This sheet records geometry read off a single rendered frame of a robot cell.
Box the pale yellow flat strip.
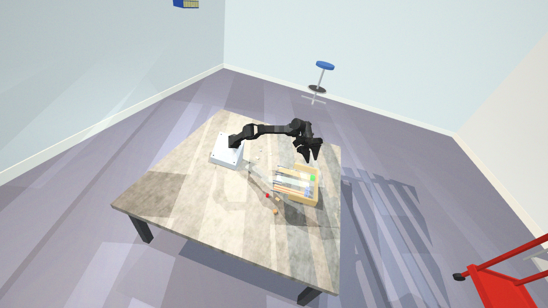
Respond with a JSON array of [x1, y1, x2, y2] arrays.
[[279, 167, 294, 176]]

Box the beige strip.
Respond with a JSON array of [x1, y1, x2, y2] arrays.
[[273, 184, 291, 195]]

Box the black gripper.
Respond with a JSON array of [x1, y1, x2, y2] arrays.
[[297, 131, 323, 163]]

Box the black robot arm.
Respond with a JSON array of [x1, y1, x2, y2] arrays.
[[228, 118, 312, 149]]

